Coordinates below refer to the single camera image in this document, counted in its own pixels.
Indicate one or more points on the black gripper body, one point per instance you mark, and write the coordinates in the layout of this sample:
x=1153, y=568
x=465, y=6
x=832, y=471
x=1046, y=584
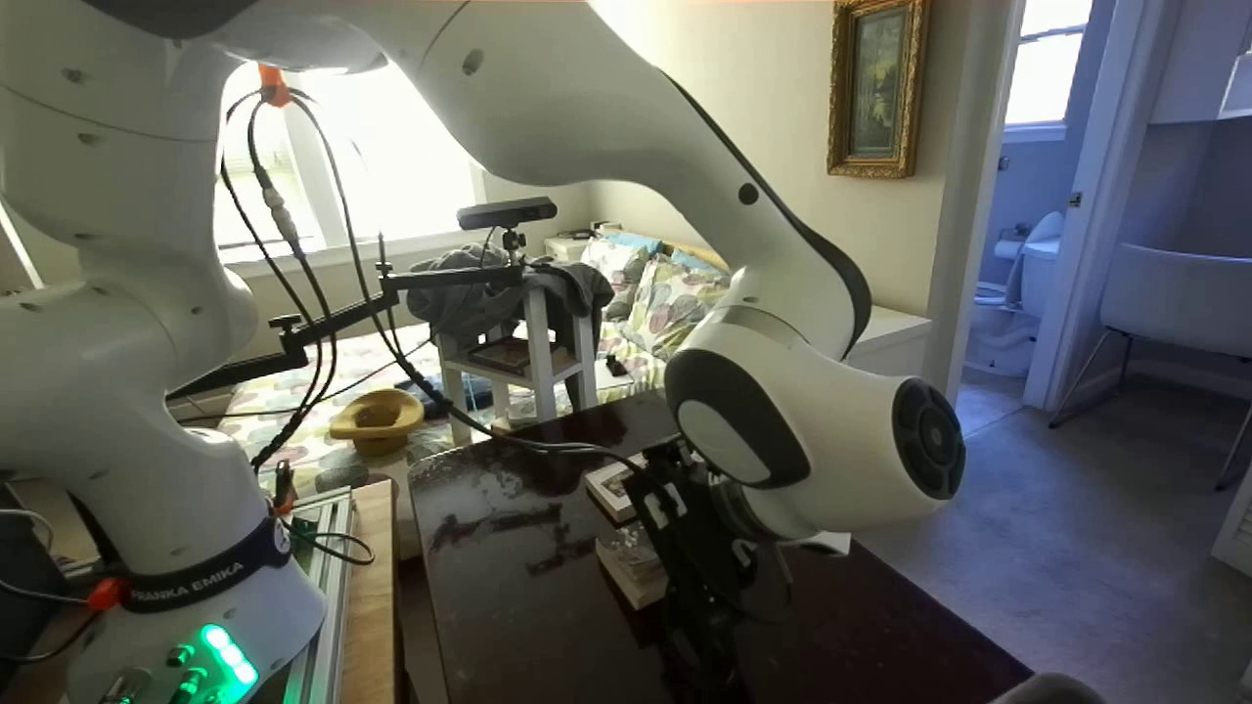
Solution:
x=724, y=568

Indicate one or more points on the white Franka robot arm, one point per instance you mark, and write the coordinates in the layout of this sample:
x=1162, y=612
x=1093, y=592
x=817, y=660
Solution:
x=785, y=394

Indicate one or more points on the floral quilt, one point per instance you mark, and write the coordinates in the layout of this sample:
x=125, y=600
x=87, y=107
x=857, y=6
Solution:
x=649, y=296

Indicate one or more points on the white nightstand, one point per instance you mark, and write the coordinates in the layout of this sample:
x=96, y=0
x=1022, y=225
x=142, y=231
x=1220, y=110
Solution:
x=902, y=339

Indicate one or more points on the white wooden stool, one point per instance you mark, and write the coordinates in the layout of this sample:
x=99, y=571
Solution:
x=537, y=346

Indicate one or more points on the blue fabric item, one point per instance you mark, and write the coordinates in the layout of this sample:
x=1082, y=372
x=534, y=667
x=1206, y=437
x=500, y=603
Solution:
x=430, y=394

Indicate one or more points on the wooden board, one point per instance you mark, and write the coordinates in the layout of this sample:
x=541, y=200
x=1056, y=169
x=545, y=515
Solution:
x=373, y=600

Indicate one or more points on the yellow bowl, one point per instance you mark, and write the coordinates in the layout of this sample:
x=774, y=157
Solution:
x=377, y=421

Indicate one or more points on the grey cloth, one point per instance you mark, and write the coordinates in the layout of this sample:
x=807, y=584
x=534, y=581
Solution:
x=454, y=300

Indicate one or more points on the white toilet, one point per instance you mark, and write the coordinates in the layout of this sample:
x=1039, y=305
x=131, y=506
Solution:
x=1039, y=261

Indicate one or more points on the gold framed painting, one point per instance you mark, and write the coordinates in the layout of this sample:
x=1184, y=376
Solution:
x=877, y=83

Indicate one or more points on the large bright window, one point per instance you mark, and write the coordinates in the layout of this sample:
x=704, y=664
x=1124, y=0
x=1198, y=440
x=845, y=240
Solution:
x=392, y=169

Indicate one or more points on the small bright window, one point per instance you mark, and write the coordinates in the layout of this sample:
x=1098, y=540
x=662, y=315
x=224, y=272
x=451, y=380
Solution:
x=1046, y=63

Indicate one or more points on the black stereo camera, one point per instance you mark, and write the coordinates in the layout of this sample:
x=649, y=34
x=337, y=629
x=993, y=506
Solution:
x=504, y=212

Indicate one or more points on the black camera mount rod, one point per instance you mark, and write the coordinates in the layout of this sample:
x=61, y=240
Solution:
x=345, y=320

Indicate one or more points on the white door frame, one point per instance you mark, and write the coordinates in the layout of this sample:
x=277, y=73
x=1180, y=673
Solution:
x=1108, y=131

